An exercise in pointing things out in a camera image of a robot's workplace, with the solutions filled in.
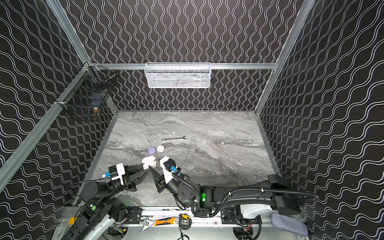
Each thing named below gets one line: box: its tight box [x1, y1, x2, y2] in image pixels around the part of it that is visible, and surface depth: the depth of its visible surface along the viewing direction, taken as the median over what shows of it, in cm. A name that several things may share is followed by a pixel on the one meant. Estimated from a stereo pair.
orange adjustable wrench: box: [139, 217, 180, 232], surface depth 74 cm
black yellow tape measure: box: [178, 213, 192, 230], surface depth 72 cm
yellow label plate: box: [68, 217, 75, 225], surface depth 74 cm
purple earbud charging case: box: [148, 147, 156, 155], surface depth 99 cm
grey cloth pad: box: [271, 213, 309, 237], surface depth 72 cm
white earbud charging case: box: [157, 145, 165, 152], surface depth 100 cm
